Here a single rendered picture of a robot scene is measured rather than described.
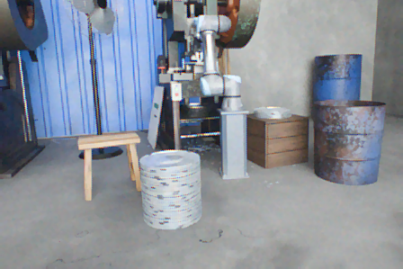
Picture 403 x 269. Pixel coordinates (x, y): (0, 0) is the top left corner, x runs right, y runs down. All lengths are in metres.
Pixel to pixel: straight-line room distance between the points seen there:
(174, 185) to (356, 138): 1.12
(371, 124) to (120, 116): 2.76
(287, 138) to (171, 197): 1.15
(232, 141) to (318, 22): 3.23
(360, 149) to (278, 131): 0.55
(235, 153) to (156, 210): 0.76
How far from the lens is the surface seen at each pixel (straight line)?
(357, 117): 1.90
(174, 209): 1.37
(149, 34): 3.77
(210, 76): 1.88
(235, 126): 1.90
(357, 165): 1.98
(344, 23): 5.11
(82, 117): 3.78
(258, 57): 4.25
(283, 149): 2.22
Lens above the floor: 0.69
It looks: 9 degrees down
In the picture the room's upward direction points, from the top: 2 degrees counter-clockwise
